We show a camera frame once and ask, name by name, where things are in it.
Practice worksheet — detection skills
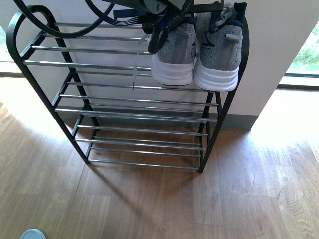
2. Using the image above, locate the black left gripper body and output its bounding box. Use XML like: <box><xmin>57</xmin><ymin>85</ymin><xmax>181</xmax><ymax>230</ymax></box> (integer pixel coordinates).
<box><xmin>139</xmin><ymin>0</ymin><xmax>224</xmax><ymax>34</ymax></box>

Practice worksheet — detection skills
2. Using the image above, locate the grey knit sneaker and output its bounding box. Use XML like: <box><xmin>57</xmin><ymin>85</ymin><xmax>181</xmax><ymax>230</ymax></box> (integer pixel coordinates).
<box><xmin>151</xmin><ymin>15</ymin><xmax>196</xmax><ymax>86</ymax></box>
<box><xmin>194</xmin><ymin>2</ymin><xmax>247</xmax><ymax>92</ymax></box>

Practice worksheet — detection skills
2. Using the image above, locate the black cable loop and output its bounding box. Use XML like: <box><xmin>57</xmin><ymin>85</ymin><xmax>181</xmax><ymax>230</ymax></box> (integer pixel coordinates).
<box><xmin>13</xmin><ymin>0</ymin><xmax>160</xmax><ymax>39</ymax></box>

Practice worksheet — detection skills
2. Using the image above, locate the black metal shoe rack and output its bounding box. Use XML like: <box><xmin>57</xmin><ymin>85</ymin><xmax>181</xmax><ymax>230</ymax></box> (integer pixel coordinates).
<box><xmin>6</xmin><ymin>0</ymin><xmax>249</xmax><ymax>172</ymax></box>

